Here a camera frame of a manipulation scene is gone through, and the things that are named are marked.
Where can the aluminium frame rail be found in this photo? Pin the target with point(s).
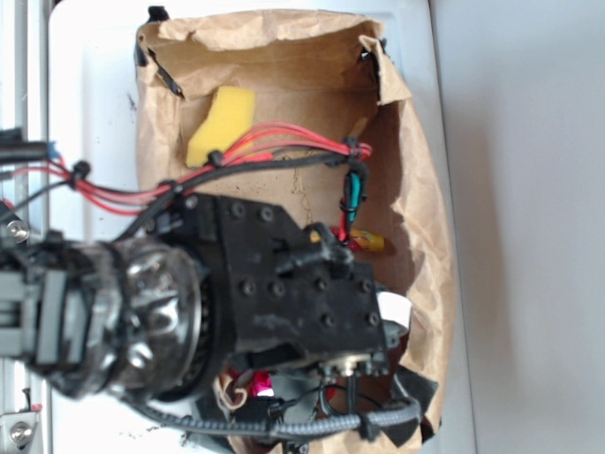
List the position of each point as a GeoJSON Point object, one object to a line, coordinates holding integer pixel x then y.
{"type": "Point", "coordinates": [24, 105]}

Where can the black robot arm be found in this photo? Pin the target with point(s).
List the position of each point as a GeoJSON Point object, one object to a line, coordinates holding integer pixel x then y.
{"type": "Point", "coordinates": [120, 317]}

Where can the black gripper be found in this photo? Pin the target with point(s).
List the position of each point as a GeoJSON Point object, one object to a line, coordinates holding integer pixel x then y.
{"type": "Point", "coordinates": [290, 301]}

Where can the brown paper bag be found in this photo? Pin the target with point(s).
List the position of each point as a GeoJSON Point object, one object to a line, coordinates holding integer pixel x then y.
{"type": "Point", "coordinates": [328, 72]}

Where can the yellow sponge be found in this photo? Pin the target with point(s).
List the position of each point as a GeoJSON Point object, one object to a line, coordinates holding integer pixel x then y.
{"type": "Point", "coordinates": [230, 115]}

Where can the red paper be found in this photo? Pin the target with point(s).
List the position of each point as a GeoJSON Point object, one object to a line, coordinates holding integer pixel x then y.
{"type": "Point", "coordinates": [261, 385]}

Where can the silver corner bracket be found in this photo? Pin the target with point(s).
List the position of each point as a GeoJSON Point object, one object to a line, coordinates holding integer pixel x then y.
{"type": "Point", "coordinates": [21, 433]}

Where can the black mounting bracket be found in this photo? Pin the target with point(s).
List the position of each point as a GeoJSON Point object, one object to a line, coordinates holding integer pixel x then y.
{"type": "Point", "coordinates": [12, 226]}

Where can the red yellow green rope toy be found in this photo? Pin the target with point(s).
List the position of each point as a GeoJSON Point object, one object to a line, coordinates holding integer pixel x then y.
{"type": "Point", "coordinates": [360, 240]}

